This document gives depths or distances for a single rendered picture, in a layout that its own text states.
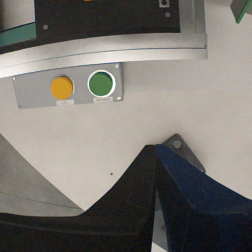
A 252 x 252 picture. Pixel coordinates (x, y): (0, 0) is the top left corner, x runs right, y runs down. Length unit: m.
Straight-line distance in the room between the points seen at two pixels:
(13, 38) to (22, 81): 0.09
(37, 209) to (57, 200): 0.30
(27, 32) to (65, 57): 0.10
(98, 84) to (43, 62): 0.11
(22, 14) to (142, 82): 0.30
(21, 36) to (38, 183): 1.61
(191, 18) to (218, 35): 0.13
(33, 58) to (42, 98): 0.08
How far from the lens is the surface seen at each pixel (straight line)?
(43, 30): 0.37
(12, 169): 1.96
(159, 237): 0.42
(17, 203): 2.26
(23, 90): 0.41
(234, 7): 0.34
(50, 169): 0.60
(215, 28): 0.48
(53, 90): 0.37
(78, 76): 0.36
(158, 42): 0.35
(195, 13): 0.36
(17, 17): 0.46
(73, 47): 0.36
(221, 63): 0.49
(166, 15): 0.34
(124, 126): 0.49
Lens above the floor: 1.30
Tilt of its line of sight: 67 degrees down
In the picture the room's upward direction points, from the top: 176 degrees counter-clockwise
